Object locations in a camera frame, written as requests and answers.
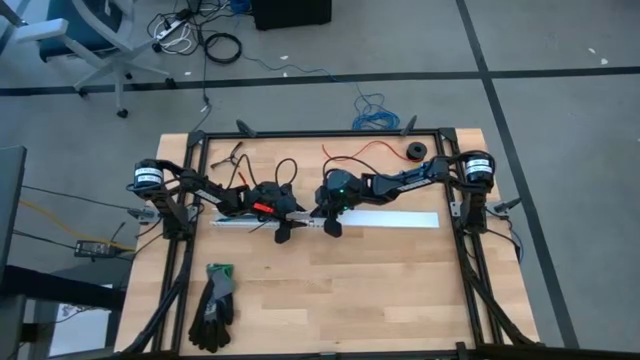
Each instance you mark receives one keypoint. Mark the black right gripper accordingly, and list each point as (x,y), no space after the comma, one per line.
(342,190)

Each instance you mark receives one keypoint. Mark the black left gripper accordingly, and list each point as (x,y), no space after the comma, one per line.
(272,200)

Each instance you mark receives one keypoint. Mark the long silver aluminium rail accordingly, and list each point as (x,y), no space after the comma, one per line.
(390,219)

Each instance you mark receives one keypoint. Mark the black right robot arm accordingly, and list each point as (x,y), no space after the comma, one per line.
(425,177)

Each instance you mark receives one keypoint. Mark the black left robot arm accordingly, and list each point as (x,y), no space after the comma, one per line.
(200,187)

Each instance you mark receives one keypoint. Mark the black safety glasses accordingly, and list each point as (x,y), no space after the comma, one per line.
(229,159)

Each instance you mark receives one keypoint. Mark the black glove green cuff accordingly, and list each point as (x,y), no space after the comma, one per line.
(212,310)

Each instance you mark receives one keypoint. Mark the black box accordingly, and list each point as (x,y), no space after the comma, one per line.
(290,12)

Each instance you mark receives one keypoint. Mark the black power adapter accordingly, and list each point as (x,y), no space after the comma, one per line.
(92,248)

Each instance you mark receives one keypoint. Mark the white power strip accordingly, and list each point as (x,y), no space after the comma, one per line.
(170,29)

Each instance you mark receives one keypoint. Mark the grey mesh office chair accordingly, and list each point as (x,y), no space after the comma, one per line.
(80,30)

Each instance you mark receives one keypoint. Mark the black side desk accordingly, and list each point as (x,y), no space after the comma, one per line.
(12,215)

